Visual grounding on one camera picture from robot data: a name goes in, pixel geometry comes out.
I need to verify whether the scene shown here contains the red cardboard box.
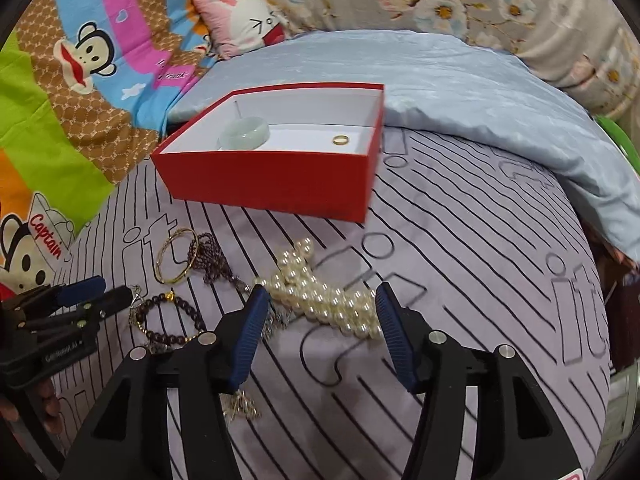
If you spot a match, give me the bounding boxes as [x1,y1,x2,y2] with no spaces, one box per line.
[151,83,387,224]

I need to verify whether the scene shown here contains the pink cartoon cushion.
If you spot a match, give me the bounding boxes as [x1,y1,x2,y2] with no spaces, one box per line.
[192,0,287,58]

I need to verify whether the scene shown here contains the person's left hand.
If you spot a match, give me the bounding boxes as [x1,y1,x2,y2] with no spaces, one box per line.
[27,378,68,433]

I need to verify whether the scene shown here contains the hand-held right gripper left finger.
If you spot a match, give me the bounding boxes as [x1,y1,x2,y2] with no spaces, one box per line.
[59,284,273,480]

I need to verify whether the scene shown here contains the colourful cartoon monkey blanket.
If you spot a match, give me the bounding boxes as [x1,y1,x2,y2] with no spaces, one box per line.
[0,0,236,301]

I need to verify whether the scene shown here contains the light blue blanket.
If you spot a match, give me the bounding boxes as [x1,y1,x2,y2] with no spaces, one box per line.
[167,30,640,261]

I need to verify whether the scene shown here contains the pale green jade bangle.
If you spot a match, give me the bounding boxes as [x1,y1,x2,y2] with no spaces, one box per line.
[217,116,271,151]

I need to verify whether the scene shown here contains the dark purple bead necklace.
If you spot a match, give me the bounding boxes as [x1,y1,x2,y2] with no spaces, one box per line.
[187,232,251,293]

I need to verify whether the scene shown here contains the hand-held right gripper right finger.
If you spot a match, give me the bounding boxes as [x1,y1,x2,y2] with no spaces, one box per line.
[375,282,583,480]

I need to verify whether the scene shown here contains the thin gold bangle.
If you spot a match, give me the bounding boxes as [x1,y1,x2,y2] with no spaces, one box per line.
[156,228,200,284]

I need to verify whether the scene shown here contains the grey striped bed sheet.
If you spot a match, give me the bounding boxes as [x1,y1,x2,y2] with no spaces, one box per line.
[50,125,613,480]

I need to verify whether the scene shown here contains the silver chain necklace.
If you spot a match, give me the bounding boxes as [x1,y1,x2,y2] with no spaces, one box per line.
[260,302,297,338]

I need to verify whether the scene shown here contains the green plastic object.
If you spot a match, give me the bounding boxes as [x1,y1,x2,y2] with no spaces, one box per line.
[595,115,640,171]

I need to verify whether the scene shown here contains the white pearl necklace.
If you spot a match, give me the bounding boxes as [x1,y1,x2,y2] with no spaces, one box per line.
[254,238,388,343]

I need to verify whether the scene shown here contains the thin gold chain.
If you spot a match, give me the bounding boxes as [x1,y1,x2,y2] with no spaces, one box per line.
[222,387,262,423]

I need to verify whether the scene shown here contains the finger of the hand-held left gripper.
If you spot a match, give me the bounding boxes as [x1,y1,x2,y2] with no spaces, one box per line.
[30,286,133,333]
[50,276,107,311]

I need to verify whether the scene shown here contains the dark bead bracelet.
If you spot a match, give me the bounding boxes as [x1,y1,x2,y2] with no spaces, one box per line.
[129,285,207,356]

